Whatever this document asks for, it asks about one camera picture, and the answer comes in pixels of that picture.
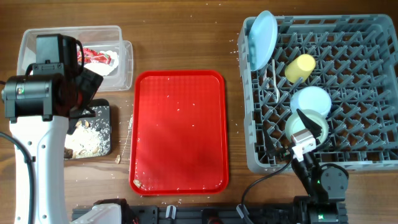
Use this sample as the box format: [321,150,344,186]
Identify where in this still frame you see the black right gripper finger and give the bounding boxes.
[296,109,323,138]
[263,124,276,156]

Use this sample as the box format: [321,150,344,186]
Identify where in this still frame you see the green small plate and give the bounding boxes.
[285,110,329,144]

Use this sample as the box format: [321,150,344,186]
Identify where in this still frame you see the light blue bowl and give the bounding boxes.
[290,86,332,118]

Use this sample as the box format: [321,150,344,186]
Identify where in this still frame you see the white napkin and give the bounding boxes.
[85,50,119,77]

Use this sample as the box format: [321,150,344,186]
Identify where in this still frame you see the red snack wrapper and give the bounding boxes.
[77,48,112,65]

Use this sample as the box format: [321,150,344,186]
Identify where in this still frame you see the brown food scraps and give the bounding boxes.
[64,119,111,160]

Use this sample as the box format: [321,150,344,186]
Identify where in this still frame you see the yellow plastic cup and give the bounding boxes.
[285,54,316,83]

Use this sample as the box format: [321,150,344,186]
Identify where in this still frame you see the light blue dinner plate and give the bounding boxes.
[248,11,278,72]

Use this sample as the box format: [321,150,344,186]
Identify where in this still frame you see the white plastic fork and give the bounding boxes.
[262,69,269,88]

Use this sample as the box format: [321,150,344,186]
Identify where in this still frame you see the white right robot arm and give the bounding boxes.
[264,110,349,223]

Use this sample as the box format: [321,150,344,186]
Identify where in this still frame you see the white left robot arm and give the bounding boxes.
[1,34,103,223]

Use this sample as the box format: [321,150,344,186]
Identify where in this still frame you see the clear plastic waste bin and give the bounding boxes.
[17,26,134,91]

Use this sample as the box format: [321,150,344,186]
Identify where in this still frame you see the grey dishwasher rack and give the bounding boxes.
[237,14,397,174]

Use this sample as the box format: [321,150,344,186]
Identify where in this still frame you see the black plastic tray bin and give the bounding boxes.
[63,98,112,161]

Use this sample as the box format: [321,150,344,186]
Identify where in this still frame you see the food crumb on table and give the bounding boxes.
[115,154,121,164]

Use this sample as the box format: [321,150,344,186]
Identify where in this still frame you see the red serving tray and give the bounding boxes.
[129,70,229,196]

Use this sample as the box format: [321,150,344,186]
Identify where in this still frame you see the food scrap on tray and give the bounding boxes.
[133,179,141,188]

